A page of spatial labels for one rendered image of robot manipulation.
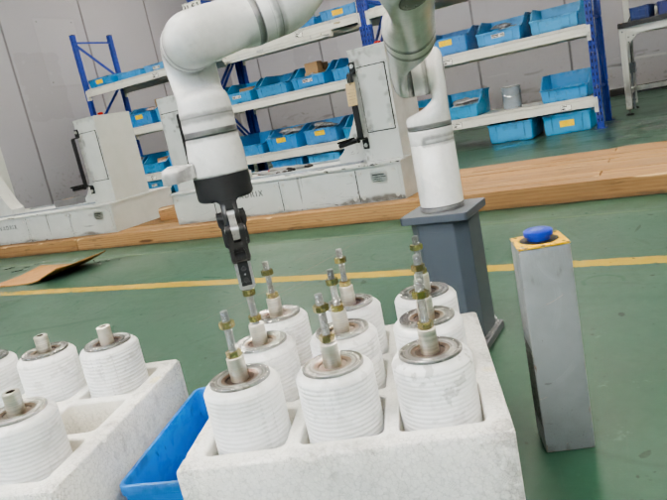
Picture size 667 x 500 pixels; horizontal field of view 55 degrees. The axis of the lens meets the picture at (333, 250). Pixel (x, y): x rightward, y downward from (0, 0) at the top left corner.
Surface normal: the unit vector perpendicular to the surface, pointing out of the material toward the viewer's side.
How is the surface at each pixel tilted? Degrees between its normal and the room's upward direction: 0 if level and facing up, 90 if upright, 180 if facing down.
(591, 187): 90
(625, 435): 0
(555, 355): 90
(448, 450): 90
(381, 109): 90
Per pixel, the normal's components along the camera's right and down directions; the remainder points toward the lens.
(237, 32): 0.56, 0.18
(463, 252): 0.28, 0.15
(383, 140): -0.47, 0.28
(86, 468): 0.97, -0.15
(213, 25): 0.55, -0.05
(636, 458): -0.20, -0.96
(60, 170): 0.86, -0.07
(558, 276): -0.11, 0.23
